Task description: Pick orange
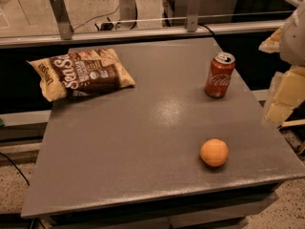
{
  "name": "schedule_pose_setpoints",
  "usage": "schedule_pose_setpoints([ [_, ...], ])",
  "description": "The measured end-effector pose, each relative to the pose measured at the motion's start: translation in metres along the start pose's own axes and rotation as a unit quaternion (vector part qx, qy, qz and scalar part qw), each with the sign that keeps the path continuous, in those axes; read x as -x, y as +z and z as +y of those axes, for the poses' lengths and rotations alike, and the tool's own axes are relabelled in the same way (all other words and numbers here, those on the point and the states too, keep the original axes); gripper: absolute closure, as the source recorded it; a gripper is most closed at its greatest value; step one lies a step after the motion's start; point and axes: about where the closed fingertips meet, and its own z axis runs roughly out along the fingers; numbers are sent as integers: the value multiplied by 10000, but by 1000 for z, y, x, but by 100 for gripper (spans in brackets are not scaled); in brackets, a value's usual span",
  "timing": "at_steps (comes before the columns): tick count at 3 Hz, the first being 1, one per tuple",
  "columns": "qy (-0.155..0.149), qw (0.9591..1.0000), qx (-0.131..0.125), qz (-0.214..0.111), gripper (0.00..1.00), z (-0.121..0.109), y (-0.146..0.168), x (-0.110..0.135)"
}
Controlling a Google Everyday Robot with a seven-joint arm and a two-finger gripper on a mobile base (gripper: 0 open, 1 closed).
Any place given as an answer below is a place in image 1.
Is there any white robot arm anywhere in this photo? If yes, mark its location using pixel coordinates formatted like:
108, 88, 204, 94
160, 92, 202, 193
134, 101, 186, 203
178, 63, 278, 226
258, 0, 305, 124

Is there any red Coca-Cola can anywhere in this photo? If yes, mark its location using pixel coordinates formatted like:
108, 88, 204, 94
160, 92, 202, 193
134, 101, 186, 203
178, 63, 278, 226
205, 52, 235, 98

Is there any orange fruit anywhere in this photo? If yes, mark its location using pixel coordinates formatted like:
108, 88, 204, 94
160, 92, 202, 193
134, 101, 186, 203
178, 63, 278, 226
200, 138, 229, 167

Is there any brown and tan chip bag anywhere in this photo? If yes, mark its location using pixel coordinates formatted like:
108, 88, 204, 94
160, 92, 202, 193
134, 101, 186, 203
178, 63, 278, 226
29, 49, 135, 102

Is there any horizontal metal railing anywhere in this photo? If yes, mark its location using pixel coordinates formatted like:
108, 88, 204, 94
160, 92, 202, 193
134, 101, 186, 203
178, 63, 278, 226
0, 20, 285, 49

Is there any right metal railing bracket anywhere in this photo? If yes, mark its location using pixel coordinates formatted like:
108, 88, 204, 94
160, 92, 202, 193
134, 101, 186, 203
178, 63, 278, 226
186, 0, 201, 32

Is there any metal railing bracket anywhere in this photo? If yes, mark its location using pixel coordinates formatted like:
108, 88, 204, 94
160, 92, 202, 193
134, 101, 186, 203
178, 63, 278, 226
186, 0, 201, 32
49, 0, 73, 40

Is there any grey table frame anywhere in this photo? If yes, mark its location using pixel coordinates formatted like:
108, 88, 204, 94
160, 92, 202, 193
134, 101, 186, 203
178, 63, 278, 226
46, 184, 278, 229

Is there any left metal railing bracket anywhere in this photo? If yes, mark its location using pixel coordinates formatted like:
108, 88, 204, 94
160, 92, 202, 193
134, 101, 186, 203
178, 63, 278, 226
49, 0, 73, 40

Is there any black cable on floor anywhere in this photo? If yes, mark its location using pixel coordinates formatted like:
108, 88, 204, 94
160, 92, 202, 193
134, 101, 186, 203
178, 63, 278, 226
0, 151, 31, 187

